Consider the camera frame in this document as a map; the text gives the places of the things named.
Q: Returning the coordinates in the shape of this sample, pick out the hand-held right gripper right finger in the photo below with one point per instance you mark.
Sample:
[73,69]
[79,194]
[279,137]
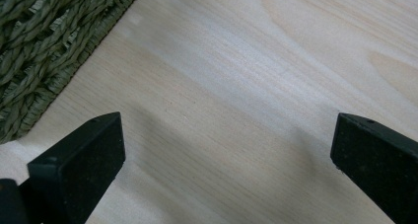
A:
[378,158]

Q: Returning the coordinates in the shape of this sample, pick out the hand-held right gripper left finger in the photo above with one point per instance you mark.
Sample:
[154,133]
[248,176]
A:
[82,164]

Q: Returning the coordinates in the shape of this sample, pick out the green woven basket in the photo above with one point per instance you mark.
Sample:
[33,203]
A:
[42,43]

